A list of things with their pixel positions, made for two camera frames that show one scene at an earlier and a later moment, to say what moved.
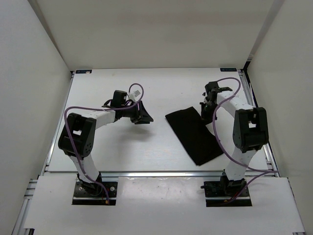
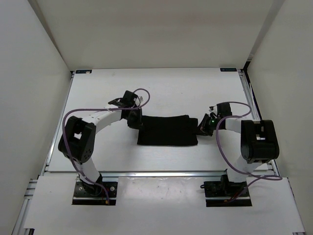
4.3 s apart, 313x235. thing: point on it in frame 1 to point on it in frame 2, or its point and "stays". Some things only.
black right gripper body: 208,110 to 209,125
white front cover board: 163,203 stays
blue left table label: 82,71 stays
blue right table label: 228,69 stays
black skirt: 200,142 to 170,130
